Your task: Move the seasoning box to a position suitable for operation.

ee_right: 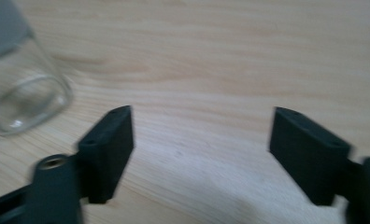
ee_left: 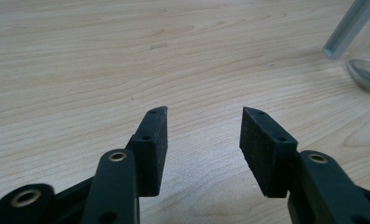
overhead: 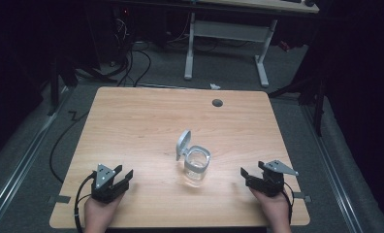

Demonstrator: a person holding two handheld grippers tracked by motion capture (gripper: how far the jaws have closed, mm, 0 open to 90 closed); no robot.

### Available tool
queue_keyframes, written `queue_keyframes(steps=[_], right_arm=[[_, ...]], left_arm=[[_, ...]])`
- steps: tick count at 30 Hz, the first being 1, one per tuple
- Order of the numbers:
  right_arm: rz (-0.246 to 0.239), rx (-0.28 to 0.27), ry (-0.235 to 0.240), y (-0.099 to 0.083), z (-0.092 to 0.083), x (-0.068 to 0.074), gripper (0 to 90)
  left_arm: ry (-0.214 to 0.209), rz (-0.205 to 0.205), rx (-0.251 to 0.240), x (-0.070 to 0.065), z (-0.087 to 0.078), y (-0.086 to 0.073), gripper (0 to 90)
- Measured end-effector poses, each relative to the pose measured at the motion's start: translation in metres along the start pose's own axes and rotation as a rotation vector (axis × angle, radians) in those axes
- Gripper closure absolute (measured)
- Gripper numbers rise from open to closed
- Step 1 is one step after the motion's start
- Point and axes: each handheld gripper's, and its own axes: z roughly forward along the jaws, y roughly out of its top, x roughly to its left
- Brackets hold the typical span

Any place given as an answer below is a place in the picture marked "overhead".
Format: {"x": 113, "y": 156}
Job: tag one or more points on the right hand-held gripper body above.
{"x": 271, "y": 181}

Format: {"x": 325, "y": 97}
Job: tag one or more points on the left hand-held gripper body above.
{"x": 104, "y": 186}

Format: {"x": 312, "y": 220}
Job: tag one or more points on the clear jar with grey lid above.
{"x": 195, "y": 161}

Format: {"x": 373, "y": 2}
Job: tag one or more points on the person's right hand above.
{"x": 274, "y": 212}

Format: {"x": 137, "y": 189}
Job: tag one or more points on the grey tape tab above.
{"x": 301, "y": 195}
{"x": 60, "y": 199}

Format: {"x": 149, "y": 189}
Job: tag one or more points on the black table grommet hole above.
{"x": 217, "y": 103}

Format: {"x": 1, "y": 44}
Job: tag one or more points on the black metal stand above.
{"x": 55, "y": 87}
{"x": 309, "y": 93}

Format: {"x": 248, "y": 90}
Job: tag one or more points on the crumpled white paper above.
{"x": 215, "y": 86}

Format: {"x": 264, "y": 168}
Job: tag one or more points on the white-legged wooden desk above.
{"x": 232, "y": 30}

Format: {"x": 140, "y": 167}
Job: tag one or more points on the metal floor rail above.
{"x": 18, "y": 168}
{"x": 329, "y": 168}

